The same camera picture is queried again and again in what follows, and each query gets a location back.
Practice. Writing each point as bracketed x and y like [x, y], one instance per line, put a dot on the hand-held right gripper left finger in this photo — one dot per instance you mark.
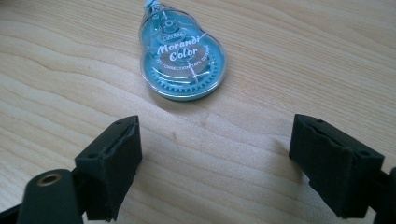
[107, 168]

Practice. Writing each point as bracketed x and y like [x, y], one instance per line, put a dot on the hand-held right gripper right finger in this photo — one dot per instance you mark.
[333, 168]

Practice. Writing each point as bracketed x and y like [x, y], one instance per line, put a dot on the teal correction tape dispenser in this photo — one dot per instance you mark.
[182, 59]

